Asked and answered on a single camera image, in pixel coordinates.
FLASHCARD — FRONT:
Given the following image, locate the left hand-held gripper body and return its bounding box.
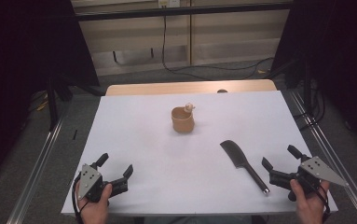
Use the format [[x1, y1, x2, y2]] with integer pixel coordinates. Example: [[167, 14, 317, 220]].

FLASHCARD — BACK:
[[76, 162, 130, 204]]

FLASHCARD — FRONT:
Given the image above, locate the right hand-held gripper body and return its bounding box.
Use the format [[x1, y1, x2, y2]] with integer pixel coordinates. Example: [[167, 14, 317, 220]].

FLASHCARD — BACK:
[[268, 155, 350, 203]]

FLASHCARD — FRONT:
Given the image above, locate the black comb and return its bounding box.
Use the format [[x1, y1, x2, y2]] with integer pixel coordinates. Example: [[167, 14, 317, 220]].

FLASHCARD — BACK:
[[219, 139, 270, 196]]

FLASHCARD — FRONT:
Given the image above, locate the tan cup with small figure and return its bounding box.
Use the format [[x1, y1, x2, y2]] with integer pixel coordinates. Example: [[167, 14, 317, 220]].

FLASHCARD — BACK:
[[171, 103, 197, 134]]

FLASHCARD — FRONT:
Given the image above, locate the person's left hand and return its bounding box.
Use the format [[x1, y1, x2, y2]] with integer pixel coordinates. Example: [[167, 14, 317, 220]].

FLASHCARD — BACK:
[[75, 181, 114, 224]]

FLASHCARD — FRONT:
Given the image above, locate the person's right hand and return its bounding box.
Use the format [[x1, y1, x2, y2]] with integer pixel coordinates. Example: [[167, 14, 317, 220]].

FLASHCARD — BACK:
[[289, 178, 331, 224]]

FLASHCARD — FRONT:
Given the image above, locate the white table sheet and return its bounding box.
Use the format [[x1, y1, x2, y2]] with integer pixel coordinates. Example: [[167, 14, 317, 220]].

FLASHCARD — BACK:
[[61, 90, 339, 217]]

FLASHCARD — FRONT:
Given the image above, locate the black metal stand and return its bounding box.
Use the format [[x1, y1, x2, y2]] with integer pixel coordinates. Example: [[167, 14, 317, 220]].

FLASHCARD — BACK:
[[46, 73, 105, 133], [282, 57, 314, 107]]

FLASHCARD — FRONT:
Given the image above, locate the wooden table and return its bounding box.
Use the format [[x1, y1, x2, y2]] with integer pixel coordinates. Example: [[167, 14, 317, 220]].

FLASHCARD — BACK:
[[104, 78, 278, 97]]

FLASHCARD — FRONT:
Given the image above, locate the dark curtain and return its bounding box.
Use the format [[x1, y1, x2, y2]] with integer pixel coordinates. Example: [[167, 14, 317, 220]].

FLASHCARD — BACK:
[[270, 0, 357, 154], [0, 0, 102, 188]]

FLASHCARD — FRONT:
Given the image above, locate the black horizontal bar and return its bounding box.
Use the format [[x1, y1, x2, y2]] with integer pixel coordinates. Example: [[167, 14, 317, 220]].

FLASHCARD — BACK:
[[73, 2, 294, 22]]

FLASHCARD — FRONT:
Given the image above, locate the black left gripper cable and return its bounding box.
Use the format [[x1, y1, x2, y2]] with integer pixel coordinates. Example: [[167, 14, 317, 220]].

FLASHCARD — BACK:
[[71, 175, 89, 224]]

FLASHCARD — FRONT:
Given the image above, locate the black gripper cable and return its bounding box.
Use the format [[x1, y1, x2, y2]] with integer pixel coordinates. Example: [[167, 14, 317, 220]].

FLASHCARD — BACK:
[[312, 183, 332, 222], [71, 175, 89, 224]]

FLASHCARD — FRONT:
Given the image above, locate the aluminium floor rail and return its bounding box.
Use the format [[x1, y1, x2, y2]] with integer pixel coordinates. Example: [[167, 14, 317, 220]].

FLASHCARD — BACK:
[[6, 116, 66, 224], [289, 91, 357, 224]]

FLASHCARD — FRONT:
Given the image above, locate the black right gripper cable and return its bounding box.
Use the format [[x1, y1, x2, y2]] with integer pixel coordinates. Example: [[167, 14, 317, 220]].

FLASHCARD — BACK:
[[312, 183, 332, 222]]

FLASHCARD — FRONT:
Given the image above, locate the bundle of black floor cables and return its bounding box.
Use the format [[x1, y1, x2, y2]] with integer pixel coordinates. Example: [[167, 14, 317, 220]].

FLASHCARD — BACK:
[[293, 78, 327, 131]]

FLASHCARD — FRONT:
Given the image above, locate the long black floor cable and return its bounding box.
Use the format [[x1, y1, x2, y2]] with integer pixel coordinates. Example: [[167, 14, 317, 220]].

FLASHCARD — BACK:
[[161, 7, 275, 80]]

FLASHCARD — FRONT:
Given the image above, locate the white wall socket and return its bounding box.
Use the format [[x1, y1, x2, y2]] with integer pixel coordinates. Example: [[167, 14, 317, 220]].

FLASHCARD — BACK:
[[158, 0, 181, 9]]

